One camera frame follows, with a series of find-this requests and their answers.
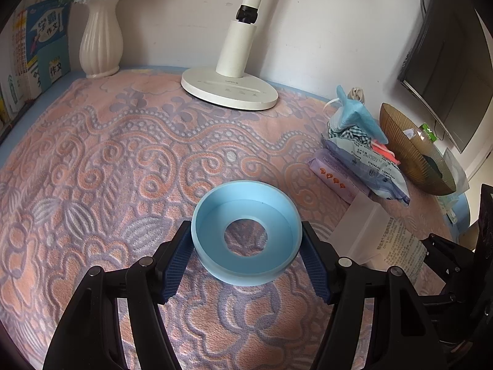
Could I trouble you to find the blue face mask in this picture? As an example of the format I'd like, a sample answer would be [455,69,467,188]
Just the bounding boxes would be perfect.
[324,85,389,143]

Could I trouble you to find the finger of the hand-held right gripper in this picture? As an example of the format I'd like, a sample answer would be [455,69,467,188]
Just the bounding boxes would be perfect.
[418,279,478,309]
[419,233,478,280]

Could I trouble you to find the white tissue pack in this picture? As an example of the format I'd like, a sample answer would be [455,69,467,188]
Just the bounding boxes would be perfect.
[329,193,434,284]

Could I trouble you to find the clear plastic bag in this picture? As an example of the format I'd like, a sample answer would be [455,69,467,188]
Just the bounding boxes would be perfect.
[439,147,470,224]

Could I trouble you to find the pink patterned blanket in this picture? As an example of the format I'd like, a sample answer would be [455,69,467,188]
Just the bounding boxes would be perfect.
[0,65,474,370]

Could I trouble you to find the row of books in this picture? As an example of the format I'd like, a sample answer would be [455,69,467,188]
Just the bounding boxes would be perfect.
[0,0,74,132]

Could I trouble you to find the light blue silicone ring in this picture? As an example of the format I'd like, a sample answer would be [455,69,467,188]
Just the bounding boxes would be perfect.
[191,180,303,286]

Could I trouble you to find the amber ribbed glass bowl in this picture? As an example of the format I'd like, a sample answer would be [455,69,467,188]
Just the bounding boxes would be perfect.
[379,102,459,196]

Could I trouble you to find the checked cloth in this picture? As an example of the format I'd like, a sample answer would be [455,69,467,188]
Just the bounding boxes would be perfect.
[327,121,372,141]

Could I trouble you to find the green small packet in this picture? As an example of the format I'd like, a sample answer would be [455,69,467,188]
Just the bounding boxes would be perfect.
[418,122,439,142]

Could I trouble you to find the pink small item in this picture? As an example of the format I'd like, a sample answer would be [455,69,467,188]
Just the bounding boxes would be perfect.
[370,141,401,166]

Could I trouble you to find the pale blue wet wipes packet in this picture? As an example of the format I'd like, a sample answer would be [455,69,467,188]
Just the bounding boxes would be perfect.
[321,135,411,205]

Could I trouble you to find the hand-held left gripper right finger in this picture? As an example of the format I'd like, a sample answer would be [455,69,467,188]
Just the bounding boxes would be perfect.
[300,220,449,370]

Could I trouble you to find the white ribbed vase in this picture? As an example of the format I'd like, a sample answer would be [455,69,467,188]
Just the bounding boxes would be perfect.
[79,0,124,78]

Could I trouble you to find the purple tissue packet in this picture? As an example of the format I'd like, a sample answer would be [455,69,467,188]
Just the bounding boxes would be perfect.
[308,148,370,203]

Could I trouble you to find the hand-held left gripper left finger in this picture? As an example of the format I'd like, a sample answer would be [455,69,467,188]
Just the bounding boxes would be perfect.
[42,220,193,370]

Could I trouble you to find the black monitor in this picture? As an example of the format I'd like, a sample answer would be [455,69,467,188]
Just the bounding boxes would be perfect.
[397,0,493,154]

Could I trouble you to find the white desk lamp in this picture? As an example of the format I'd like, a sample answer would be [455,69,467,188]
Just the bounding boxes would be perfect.
[181,0,279,111]

